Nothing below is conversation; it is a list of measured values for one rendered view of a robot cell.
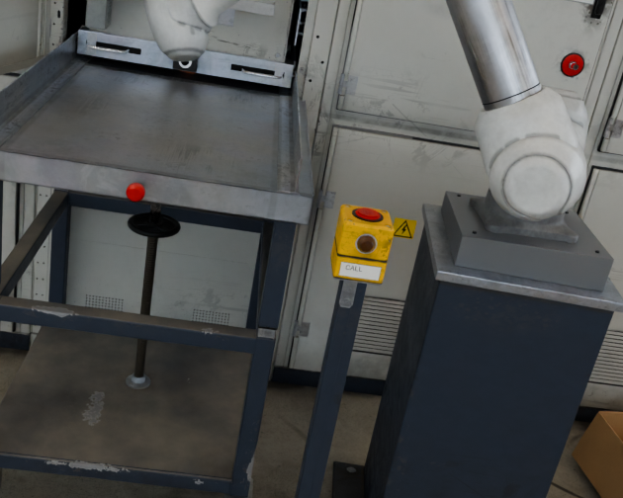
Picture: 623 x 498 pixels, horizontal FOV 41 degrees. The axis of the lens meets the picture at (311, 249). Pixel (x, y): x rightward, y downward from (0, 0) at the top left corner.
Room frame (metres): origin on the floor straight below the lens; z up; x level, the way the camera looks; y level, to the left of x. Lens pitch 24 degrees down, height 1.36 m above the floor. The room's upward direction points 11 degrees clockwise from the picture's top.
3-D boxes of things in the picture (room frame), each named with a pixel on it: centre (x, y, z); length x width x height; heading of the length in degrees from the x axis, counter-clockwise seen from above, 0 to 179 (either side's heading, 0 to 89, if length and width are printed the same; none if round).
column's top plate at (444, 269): (1.58, -0.41, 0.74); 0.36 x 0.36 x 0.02; 1
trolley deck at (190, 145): (1.70, 0.36, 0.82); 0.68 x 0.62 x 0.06; 6
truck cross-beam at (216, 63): (2.09, 0.40, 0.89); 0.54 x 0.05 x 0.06; 96
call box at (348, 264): (1.21, -0.08, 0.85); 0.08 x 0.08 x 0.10; 6
